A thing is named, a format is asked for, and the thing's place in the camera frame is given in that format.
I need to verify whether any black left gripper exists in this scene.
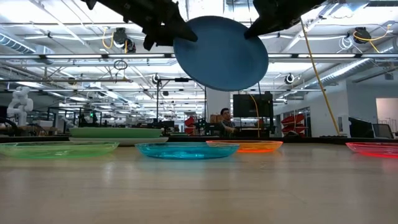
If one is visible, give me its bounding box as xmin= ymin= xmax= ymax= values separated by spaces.
xmin=82 ymin=0 xmax=198 ymax=51

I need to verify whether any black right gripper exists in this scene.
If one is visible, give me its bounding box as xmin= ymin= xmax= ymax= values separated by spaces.
xmin=244 ymin=0 xmax=326 ymax=40

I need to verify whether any opaque blue plastic plate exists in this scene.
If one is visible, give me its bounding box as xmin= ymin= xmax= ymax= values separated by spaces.
xmin=173 ymin=15 xmax=269 ymax=92

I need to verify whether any clear blue plastic plate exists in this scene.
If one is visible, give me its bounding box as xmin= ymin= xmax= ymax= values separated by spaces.
xmin=135 ymin=142 xmax=240 ymax=160

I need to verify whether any clear orange plastic plate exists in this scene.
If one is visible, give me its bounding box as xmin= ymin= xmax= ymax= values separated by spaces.
xmin=206 ymin=139 xmax=284 ymax=153

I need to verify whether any opaque green plastic plate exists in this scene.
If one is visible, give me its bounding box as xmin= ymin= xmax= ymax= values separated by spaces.
xmin=68 ymin=127 xmax=164 ymax=139

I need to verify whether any clear red plastic plate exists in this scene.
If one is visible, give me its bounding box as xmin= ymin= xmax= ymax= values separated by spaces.
xmin=345 ymin=142 xmax=398 ymax=159

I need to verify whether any clear green plastic plate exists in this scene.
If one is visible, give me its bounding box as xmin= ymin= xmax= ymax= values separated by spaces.
xmin=0 ymin=141 xmax=120 ymax=159

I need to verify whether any white square pillar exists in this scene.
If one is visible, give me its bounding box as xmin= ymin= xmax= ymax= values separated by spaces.
xmin=206 ymin=87 xmax=233 ymax=125

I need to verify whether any red storage bins rack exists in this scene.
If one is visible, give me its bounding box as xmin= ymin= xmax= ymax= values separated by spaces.
xmin=281 ymin=113 xmax=307 ymax=135
xmin=185 ymin=116 xmax=197 ymax=135

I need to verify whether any person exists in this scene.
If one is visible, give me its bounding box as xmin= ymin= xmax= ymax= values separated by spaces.
xmin=217 ymin=108 xmax=241 ymax=138

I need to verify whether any long ceiling light strip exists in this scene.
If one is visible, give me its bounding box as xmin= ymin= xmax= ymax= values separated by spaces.
xmin=0 ymin=52 xmax=398 ymax=59

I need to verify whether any black office chair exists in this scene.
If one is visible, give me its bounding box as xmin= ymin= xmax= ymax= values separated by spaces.
xmin=348 ymin=116 xmax=375 ymax=139

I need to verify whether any grey mesh office chair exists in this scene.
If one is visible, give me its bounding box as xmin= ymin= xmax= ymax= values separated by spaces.
xmin=372 ymin=123 xmax=394 ymax=139

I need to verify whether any white box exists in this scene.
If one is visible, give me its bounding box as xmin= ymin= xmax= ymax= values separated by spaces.
xmin=32 ymin=119 xmax=53 ymax=128

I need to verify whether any wooden background table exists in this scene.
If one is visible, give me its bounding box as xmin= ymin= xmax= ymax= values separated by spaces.
xmin=12 ymin=125 xmax=58 ymax=136

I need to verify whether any black metal frame rig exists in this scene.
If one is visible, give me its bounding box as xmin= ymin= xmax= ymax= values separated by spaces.
xmin=156 ymin=77 xmax=207 ymax=125

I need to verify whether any black ceiling cable reel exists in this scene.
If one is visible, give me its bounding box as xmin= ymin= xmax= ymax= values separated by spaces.
xmin=353 ymin=27 xmax=373 ymax=44
xmin=112 ymin=27 xmax=137 ymax=53

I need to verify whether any yellow hanging cable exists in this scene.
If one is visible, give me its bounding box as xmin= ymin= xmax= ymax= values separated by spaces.
xmin=299 ymin=18 xmax=340 ymax=135

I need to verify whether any silver ceiling air duct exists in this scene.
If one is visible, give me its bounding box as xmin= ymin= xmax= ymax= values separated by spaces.
xmin=306 ymin=40 xmax=398 ymax=90

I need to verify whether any white wall cabinet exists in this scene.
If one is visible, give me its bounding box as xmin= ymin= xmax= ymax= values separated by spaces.
xmin=338 ymin=114 xmax=351 ymax=136

